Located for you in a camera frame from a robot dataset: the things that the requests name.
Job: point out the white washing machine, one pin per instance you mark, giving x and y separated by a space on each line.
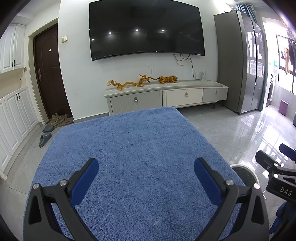
271 87

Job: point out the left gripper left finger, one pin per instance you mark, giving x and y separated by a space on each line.
40 222

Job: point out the teal bin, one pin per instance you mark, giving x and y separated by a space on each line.
294 119

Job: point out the hanging dark clothes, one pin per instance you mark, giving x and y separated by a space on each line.
287 53

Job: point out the white wall cupboards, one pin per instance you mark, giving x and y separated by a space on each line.
18 117

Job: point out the brown entrance door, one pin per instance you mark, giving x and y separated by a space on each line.
49 77

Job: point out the purple storage box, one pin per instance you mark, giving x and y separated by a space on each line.
283 107

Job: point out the golden dragon figurine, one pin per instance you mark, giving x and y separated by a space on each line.
140 83

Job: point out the golden tiger figurine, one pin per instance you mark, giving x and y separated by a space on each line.
169 79

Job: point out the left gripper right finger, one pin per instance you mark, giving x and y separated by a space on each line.
251 221

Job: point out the grey refrigerator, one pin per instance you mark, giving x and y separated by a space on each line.
241 60

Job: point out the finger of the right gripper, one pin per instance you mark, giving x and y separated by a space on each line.
267 162
287 151

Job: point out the blue towel mat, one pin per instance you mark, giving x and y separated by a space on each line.
146 187

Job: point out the grey slipper far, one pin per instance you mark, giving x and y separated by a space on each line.
48 129

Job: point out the tan shoes pile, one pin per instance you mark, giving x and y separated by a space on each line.
61 120

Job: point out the white TV cabinet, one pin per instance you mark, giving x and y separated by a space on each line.
153 95

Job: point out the black wall television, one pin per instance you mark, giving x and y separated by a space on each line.
129 27

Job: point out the grey slipper near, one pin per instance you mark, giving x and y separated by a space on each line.
44 139

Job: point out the grey slipper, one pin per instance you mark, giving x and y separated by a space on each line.
44 139
48 129

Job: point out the white round trash bin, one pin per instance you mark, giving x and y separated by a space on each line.
248 177

